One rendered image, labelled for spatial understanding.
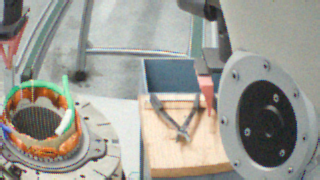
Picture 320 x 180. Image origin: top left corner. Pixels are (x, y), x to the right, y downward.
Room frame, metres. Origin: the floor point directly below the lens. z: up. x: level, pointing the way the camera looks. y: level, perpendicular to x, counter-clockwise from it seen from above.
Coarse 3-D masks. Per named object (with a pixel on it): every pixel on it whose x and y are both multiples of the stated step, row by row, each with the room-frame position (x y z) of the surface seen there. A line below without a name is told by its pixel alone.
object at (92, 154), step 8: (88, 128) 0.98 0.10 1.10; (0, 136) 0.89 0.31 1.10; (96, 136) 0.96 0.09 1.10; (96, 144) 0.94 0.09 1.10; (104, 144) 0.94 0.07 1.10; (8, 152) 0.84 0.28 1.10; (88, 152) 0.91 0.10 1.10; (96, 152) 0.92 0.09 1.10; (104, 152) 0.92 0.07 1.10; (8, 160) 0.82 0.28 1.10; (16, 160) 0.83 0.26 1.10; (88, 160) 0.90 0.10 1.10; (32, 168) 0.82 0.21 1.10; (40, 168) 0.83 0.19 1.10; (64, 168) 0.85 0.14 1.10; (72, 168) 0.86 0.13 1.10
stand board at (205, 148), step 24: (144, 96) 1.13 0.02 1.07; (168, 96) 1.14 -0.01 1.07; (192, 96) 1.14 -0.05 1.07; (216, 96) 1.15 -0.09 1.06; (144, 120) 1.07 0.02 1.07; (192, 120) 1.08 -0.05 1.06; (216, 120) 1.08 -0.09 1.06; (144, 144) 1.03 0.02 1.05; (168, 144) 1.01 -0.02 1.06; (192, 144) 1.01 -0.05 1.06; (216, 144) 1.01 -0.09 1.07; (168, 168) 0.94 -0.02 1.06; (192, 168) 0.95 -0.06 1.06; (216, 168) 0.95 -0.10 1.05
